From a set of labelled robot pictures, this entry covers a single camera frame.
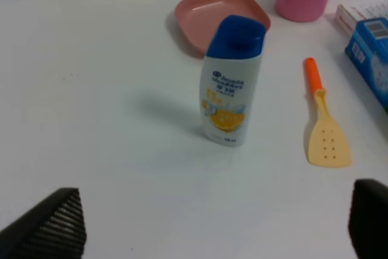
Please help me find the white blue-capped shampoo bottle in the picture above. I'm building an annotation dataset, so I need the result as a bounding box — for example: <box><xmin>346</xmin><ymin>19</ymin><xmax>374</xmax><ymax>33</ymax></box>
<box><xmin>199</xmin><ymin>15</ymin><xmax>267</xmax><ymax>147</ymax></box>

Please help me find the long blue toothpaste box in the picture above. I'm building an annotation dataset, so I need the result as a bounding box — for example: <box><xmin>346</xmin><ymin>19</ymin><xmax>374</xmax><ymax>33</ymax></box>
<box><xmin>345</xmin><ymin>18</ymin><xmax>387</xmax><ymax>111</ymax></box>

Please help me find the white flat carton box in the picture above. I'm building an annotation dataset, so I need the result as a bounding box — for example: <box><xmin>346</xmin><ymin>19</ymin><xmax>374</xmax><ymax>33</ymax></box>
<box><xmin>335</xmin><ymin>0</ymin><xmax>387</xmax><ymax>37</ymax></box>

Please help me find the yellow spatula orange handle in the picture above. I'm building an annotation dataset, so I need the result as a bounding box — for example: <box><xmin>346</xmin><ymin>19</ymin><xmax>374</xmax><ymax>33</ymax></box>
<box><xmin>305</xmin><ymin>58</ymin><xmax>352</xmax><ymax>168</ymax></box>

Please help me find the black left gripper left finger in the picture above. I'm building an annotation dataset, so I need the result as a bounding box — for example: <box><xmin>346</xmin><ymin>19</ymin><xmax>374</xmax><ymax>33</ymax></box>
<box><xmin>1</xmin><ymin>187</ymin><xmax>87</xmax><ymax>258</ymax></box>

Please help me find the pink square plate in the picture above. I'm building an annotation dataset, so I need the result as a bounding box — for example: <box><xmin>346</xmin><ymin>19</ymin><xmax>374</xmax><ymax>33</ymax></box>
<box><xmin>175</xmin><ymin>0</ymin><xmax>271</xmax><ymax>56</ymax></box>

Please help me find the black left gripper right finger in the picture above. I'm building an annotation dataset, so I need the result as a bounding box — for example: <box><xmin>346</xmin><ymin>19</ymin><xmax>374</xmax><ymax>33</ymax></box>
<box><xmin>348</xmin><ymin>179</ymin><xmax>387</xmax><ymax>258</ymax></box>

